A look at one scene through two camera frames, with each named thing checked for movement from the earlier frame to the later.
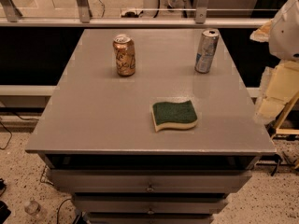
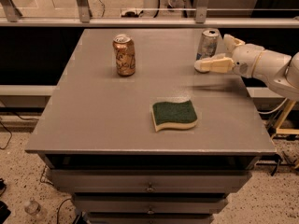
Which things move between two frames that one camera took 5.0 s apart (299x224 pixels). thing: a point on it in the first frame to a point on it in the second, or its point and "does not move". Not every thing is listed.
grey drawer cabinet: x=97 y=136 does not move
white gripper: x=285 y=36 to x=246 y=61
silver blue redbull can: x=206 y=50 does not move
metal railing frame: x=11 y=16 does not move
